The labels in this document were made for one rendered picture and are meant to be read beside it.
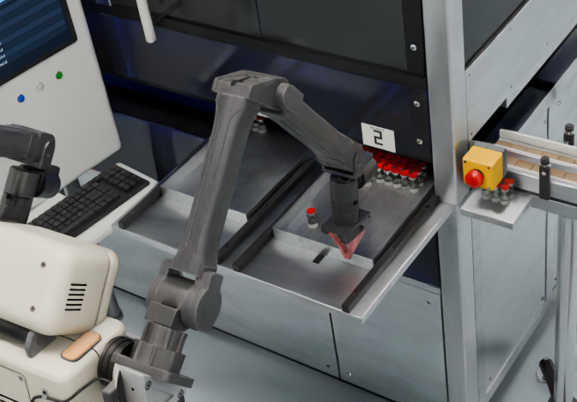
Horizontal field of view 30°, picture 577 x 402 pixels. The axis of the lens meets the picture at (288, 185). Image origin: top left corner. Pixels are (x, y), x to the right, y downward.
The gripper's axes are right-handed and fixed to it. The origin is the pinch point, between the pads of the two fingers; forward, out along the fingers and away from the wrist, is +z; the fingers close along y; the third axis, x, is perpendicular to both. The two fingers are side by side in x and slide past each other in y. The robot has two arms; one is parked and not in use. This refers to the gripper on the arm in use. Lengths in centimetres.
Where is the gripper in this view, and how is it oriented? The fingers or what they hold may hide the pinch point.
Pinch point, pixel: (347, 254)
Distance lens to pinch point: 232.6
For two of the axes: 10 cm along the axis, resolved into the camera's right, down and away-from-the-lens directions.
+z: 0.7, 8.6, 5.1
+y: 5.7, -4.5, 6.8
